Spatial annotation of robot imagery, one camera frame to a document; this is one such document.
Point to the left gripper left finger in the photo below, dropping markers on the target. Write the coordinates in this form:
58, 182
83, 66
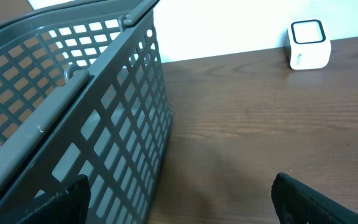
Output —
68, 205

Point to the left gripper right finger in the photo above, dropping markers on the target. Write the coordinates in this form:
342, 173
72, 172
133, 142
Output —
295, 202

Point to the white barcode scanner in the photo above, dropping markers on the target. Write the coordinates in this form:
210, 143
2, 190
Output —
307, 45

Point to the grey plastic shopping basket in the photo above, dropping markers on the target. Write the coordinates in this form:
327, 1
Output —
82, 92

